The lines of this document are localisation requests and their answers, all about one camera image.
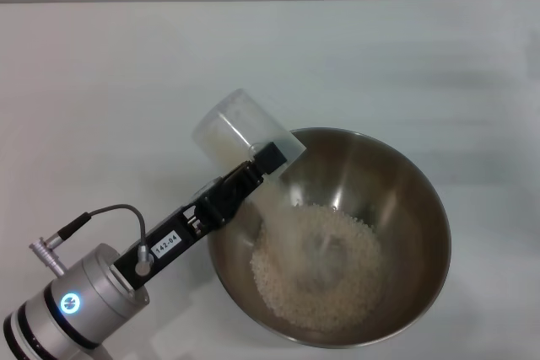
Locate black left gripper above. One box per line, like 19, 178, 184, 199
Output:
112, 142, 289, 292

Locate white rice grains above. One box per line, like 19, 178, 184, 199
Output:
197, 123, 387, 331

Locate stainless steel mixing bowl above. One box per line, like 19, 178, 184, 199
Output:
206, 126, 452, 349

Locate clear plastic measuring cup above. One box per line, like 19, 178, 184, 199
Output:
192, 89, 308, 182

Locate grey cable with metal plugs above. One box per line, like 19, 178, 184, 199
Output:
28, 204, 155, 275

